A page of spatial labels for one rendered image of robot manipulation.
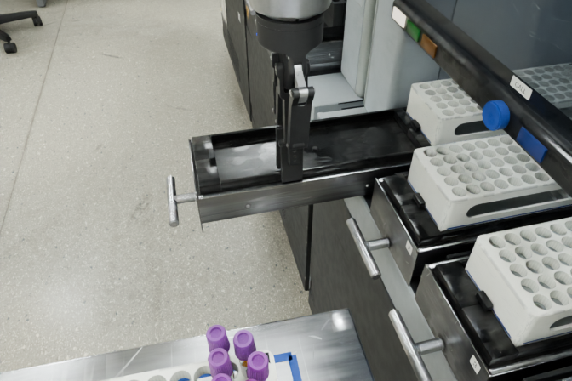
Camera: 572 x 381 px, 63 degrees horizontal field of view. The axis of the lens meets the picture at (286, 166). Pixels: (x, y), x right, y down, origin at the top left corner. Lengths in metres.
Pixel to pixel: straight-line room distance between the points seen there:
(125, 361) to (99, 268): 1.19
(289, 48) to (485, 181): 0.28
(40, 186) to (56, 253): 0.37
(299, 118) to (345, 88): 0.46
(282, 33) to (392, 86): 0.33
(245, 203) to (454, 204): 0.27
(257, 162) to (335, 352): 0.31
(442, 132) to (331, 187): 0.18
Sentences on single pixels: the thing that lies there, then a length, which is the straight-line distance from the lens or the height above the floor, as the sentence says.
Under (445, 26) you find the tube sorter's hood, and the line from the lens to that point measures 0.62.
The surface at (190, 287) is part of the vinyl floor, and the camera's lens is 1.54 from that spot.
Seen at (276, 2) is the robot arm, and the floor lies 1.07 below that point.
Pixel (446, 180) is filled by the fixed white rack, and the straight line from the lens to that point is 0.60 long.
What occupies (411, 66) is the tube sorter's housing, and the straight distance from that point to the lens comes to 0.79.
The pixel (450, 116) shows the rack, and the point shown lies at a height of 0.87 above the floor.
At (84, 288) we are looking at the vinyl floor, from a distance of 1.64.
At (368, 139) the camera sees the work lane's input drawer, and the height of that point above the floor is 0.80.
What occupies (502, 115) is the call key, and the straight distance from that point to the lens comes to 0.50.
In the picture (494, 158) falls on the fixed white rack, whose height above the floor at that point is 0.86.
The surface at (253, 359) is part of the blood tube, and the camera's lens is 0.35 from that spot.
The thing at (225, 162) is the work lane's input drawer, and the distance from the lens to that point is 0.69.
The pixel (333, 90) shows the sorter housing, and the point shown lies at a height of 0.73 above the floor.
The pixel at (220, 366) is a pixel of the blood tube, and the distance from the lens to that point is 0.35.
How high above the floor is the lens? 1.25
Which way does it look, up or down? 41 degrees down
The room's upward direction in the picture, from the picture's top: straight up
